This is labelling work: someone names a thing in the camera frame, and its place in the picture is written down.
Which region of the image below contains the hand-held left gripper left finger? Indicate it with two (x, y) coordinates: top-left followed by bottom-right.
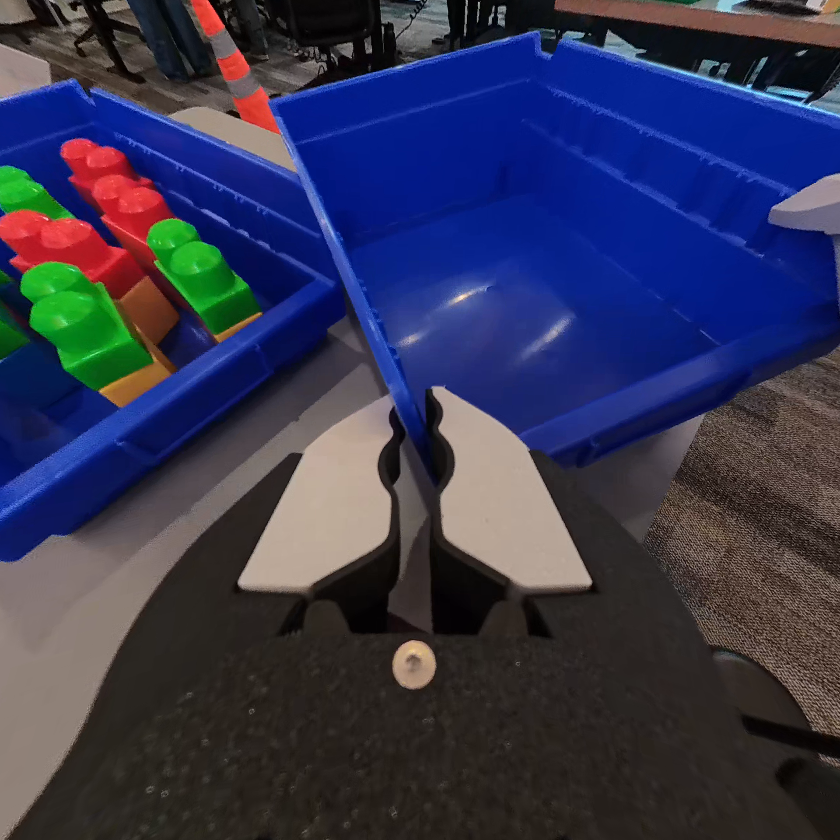
(237, 398), (403, 598)

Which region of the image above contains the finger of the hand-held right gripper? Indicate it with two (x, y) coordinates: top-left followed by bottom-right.
(768, 175), (840, 237)

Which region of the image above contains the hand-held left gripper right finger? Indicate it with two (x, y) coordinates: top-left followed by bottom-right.
(428, 386), (594, 598)

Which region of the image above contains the blue plastic bin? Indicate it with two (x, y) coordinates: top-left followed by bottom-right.
(0, 82), (345, 563)
(272, 33), (840, 480)

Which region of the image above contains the cluster of toy blocks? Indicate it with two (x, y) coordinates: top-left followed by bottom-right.
(0, 138), (261, 408)

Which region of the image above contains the orange traffic cone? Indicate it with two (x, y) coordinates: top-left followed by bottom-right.
(191, 0), (279, 132)

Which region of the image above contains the black office chair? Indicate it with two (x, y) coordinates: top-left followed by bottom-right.
(269, 0), (395, 80)

